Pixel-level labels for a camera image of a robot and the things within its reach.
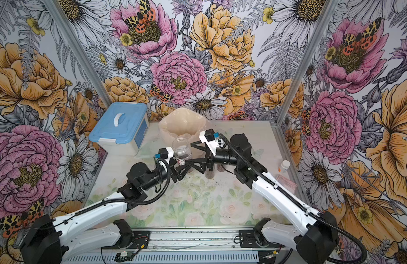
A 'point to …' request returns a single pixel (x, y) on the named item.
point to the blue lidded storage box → (123, 129)
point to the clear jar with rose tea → (181, 147)
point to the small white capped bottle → (285, 164)
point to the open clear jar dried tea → (209, 174)
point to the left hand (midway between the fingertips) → (189, 161)
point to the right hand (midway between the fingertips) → (189, 156)
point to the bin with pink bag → (181, 122)
